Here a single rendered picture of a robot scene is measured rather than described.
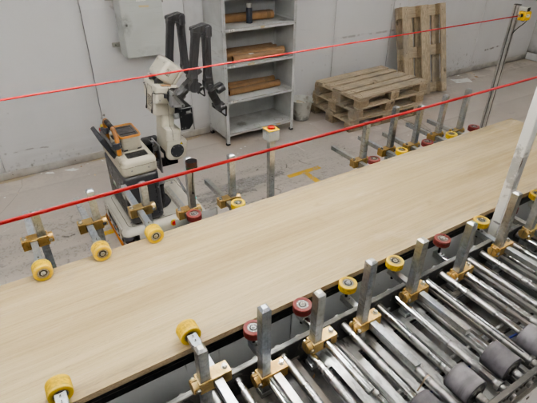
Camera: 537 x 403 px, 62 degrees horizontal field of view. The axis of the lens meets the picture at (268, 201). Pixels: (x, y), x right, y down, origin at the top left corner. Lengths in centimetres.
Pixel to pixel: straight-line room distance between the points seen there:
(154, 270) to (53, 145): 314
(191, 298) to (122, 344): 32
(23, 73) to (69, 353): 335
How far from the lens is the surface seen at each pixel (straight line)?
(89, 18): 477
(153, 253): 217
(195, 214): 239
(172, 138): 341
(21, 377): 185
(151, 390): 185
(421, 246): 191
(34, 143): 500
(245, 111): 564
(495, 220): 265
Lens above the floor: 224
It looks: 33 degrees down
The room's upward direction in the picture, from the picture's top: straight up
